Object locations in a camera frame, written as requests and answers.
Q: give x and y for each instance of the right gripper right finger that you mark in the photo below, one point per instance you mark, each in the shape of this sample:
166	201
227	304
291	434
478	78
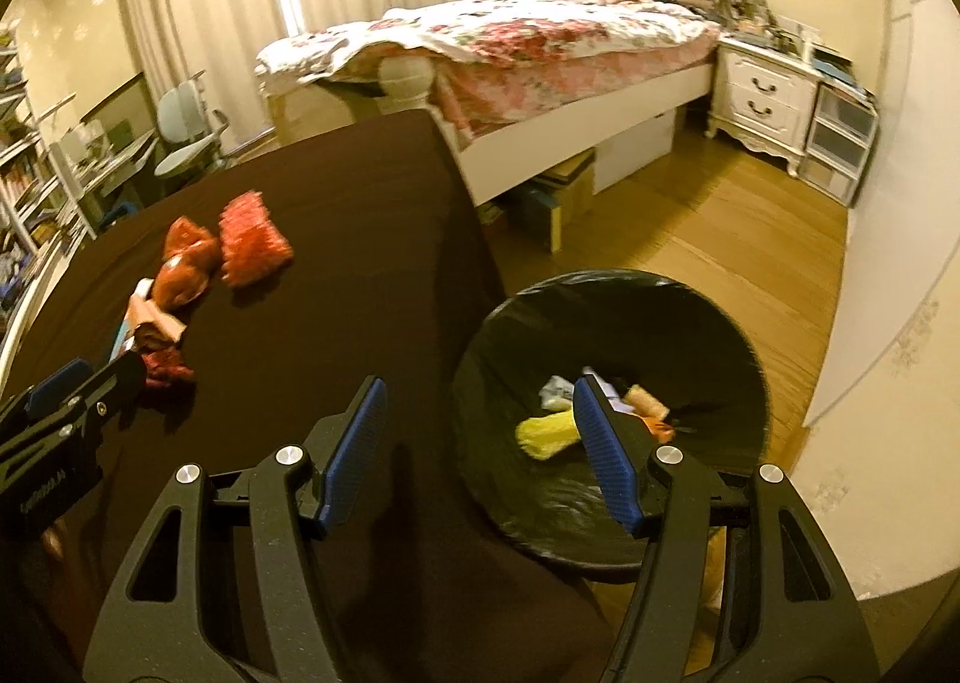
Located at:
618	448

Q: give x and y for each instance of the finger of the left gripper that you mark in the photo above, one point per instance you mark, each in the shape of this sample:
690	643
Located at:
42	399

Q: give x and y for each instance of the red plastic bag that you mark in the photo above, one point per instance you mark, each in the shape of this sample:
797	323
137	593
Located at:
191	254

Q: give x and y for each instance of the dark brown tablecloth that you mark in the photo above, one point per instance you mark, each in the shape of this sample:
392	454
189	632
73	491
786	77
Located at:
391	277

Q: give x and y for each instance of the bookshelf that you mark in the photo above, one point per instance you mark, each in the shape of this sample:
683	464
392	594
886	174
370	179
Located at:
42	223

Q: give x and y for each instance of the white tissue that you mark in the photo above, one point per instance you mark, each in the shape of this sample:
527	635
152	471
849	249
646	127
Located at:
557	395

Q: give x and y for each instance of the plastic drawer unit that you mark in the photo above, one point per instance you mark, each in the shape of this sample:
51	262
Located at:
840	141

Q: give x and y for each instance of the white nightstand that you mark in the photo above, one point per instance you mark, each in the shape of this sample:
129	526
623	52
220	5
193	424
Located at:
762	99

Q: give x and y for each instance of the white blue tube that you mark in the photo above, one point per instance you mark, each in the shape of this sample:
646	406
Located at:
124	335

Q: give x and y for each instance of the grey office chair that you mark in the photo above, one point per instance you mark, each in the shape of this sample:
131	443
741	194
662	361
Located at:
190	129

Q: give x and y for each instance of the desk with clutter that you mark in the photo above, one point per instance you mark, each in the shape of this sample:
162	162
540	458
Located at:
91	169

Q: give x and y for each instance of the white bed frame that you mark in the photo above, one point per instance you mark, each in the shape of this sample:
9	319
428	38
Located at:
504	158

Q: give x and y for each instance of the red foam fruit net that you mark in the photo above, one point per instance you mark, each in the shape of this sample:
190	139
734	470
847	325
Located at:
251	244

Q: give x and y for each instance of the tan spray can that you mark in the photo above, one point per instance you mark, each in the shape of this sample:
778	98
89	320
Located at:
645	404

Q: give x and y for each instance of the dark red wrapper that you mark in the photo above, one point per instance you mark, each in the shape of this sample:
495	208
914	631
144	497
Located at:
162	357

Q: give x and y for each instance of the cardboard box under bed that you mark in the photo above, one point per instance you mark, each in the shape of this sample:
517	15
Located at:
543	206

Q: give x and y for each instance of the white storage box under bed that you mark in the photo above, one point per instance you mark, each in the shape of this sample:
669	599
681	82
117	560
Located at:
626	153

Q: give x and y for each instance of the black lined trash bin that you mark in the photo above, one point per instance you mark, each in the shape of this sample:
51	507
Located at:
635	329

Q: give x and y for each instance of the floral quilt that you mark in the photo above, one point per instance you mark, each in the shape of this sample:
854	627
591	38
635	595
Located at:
498	62

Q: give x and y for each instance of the yellow foam fruit net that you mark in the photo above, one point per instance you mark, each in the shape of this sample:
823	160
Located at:
545	437

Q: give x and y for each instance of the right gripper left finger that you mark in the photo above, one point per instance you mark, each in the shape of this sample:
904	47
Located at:
341	448

